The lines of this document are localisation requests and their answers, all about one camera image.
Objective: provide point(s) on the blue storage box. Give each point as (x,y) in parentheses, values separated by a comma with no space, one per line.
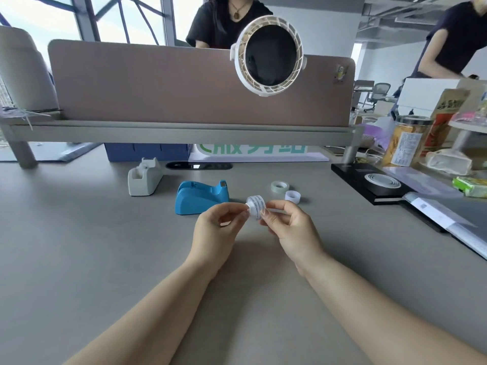
(144,152)

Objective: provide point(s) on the clear jar of yellow snacks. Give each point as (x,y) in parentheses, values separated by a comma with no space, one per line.
(405,142)

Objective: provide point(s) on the person's left hand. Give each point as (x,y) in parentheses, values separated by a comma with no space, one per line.
(213,239)

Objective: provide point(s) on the person's right forearm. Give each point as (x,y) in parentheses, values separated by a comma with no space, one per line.
(380,319)

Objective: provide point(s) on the person's right hand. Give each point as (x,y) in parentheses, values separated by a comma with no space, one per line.
(296,235)

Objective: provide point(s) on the grey tape dispenser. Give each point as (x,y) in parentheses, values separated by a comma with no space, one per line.
(141,182)

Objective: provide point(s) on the white sign with green print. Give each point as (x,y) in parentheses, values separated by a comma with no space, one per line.
(258,153)

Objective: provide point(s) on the black flat box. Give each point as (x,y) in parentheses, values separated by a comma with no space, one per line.
(354,180)

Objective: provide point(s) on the grey desk shelf riser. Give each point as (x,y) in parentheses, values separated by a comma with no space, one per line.
(171,132)

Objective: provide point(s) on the small white tape core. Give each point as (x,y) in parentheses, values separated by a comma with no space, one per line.
(287,197)

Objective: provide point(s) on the beige chair back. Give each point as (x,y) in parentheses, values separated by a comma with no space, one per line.
(23,72)

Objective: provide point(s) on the blue tape dispenser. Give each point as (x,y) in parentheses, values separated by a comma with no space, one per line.
(194,199)

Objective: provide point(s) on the person's left forearm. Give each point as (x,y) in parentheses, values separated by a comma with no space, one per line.
(152,319)

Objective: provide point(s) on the purple plastic bag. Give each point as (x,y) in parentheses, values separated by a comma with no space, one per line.
(376,134)

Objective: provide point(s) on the brown desk divider panel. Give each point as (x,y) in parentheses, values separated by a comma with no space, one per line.
(152,83)

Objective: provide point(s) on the person's right thumb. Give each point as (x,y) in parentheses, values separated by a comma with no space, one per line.
(272,222)

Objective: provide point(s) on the person's left thumb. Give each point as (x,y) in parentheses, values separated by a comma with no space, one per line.
(235,219)

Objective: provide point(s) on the clear tape roll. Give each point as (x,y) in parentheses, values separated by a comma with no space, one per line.
(274,187)

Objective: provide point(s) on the white labelled tape roll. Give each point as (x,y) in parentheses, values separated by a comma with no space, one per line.
(257,206)

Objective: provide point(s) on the crumpled white paper bag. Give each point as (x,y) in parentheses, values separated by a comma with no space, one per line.
(449,161)

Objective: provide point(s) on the grey document folder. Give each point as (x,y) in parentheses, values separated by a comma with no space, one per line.
(445,220)

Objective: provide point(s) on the white board panel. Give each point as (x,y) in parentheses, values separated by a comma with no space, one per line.
(422,96)

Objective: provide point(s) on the green packet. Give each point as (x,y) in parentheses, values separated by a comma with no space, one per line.
(471,186)

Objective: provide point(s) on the red and tan snack bag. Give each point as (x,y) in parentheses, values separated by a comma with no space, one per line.
(445,117)

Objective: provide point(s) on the white round desk fan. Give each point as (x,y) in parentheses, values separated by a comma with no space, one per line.
(270,56)

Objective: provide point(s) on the cartoon sticker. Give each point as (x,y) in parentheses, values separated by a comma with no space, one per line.
(341,75)

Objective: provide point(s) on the grey office chair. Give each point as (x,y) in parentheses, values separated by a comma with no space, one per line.
(380,93)

